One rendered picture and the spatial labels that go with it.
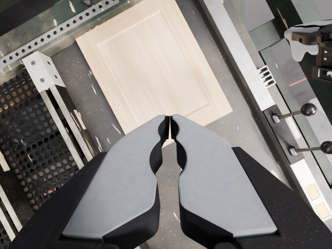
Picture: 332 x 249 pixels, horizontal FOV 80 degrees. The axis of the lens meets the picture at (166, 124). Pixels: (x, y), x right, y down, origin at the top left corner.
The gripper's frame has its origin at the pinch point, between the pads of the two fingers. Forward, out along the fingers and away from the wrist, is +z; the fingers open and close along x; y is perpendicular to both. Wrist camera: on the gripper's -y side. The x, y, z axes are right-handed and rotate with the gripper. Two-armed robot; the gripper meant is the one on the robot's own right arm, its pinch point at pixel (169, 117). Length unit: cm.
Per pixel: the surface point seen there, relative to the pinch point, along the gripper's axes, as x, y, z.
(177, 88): 2, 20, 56
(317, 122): 296, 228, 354
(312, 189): 45, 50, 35
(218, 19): 16, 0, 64
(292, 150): 38, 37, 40
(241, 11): 36, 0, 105
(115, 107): -21, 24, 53
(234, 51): 21, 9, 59
